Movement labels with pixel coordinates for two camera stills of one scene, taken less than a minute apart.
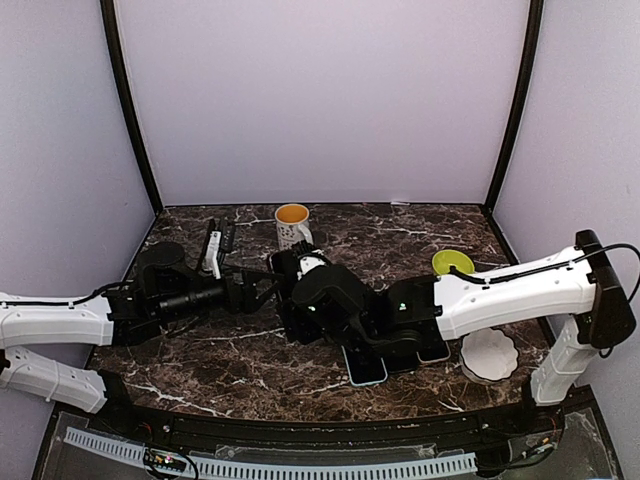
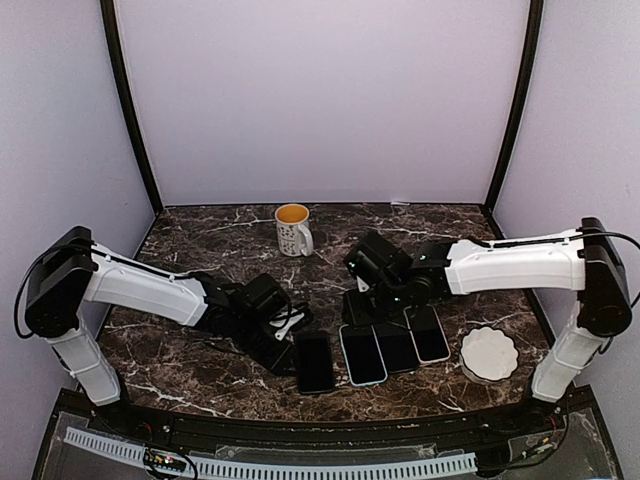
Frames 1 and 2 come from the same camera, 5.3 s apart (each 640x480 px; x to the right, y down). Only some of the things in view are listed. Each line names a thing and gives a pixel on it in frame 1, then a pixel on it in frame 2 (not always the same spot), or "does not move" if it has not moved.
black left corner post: (114, 49) does not move
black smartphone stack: (364, 367) does not move
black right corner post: (536, 18) does not move
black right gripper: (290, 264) -> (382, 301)
